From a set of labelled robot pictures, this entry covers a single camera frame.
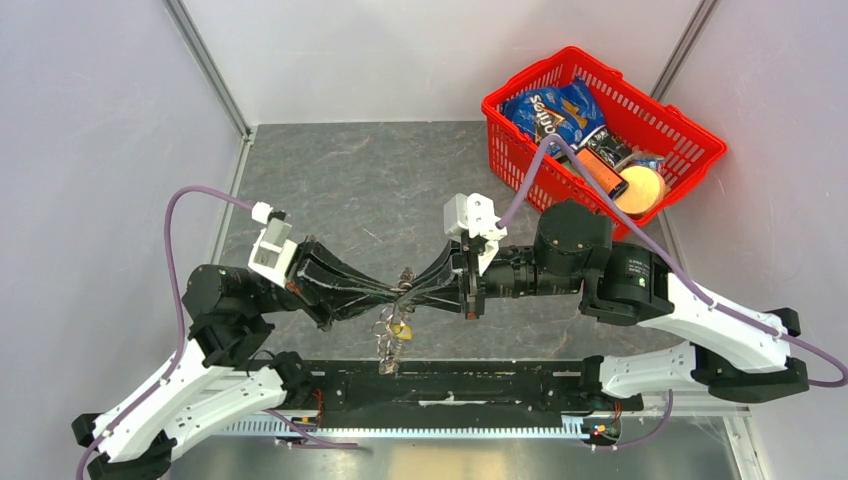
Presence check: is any red plastic basket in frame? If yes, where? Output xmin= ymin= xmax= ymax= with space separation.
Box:
xmin=481 ymin=46 xmax=727 ymax=227

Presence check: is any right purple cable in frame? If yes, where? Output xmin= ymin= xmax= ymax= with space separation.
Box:
xmin=496 ymin=133 xmax=848 ymax=389

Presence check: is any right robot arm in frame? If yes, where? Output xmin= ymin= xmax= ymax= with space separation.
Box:
xmin=399 ymin=200 xmax=811 ymax=409

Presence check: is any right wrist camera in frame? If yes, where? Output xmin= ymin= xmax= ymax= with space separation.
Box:
xmin=443 ymin=193 xmax=507 ymax=275

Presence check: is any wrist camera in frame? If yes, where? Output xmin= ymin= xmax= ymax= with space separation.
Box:
xmin=247 ymin=202 xmax=298 ymax=287
xmin=443 ymin=193 xmax=507 ymax=275

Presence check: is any round yellow sponge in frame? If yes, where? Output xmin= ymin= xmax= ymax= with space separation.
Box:
xmin=614 ymin=166 xmax=668 ymax=217

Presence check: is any purple cable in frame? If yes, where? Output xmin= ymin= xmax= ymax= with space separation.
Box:
xmin=496 ymin=133 xmax=848 ymax=389
xmin=74 ymin=186 xmax=263 ymax=480

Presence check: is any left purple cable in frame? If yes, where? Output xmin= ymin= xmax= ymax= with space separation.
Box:
xmin=74 ymin=186 xmax=263 ymax=480

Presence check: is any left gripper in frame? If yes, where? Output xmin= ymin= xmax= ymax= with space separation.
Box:
xmin=250 ymin=233 xmax=403 ymax=330

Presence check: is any slotted cable duct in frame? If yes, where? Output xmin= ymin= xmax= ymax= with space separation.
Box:
xmin=217 ymin=414 xmax=590 ymax=441

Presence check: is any black snack packet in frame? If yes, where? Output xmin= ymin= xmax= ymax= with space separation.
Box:
xmin=580 ymin=125 xmax=633 ymax=168

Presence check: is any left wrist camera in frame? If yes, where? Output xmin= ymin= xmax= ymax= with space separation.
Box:
xmin=247 ymin=202 xmax=298 ymax=287

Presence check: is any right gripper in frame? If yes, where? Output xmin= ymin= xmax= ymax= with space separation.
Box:
xmin=400 ymin=233 xmax=584 ymax=319

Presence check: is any blue Doritos chip bag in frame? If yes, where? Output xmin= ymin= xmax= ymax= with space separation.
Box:
xmin=501 ymin=78 xmax=606 ymax=150

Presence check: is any orange cylindrical can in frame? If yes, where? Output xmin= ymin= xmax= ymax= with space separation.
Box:
xmin=575 ymin=147 xmax=629 ymax=200

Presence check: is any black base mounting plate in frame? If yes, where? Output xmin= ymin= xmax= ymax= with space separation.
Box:
xmin=278 ymin=357 xmax=644 ymax=429

